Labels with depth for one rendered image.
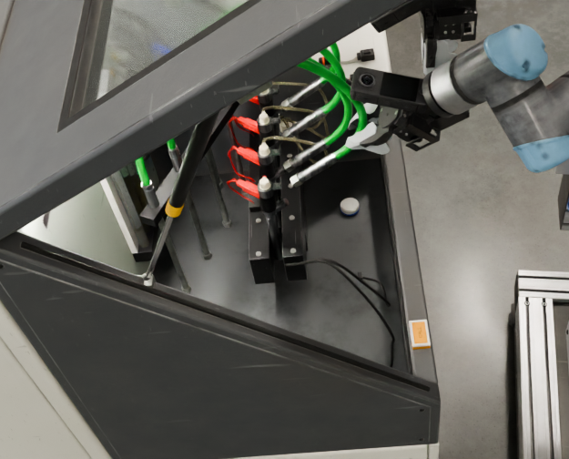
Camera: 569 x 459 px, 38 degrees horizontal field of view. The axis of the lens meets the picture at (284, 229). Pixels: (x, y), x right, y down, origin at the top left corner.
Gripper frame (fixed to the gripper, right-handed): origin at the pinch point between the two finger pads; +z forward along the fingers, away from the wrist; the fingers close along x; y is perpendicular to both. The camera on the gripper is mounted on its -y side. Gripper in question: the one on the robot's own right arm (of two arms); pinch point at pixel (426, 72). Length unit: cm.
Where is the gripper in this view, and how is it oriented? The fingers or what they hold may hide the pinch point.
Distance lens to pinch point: 144.0
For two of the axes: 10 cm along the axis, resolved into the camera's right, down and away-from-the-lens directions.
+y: 9.9, -0.9, -0.8
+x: -0.2, -7.9, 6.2
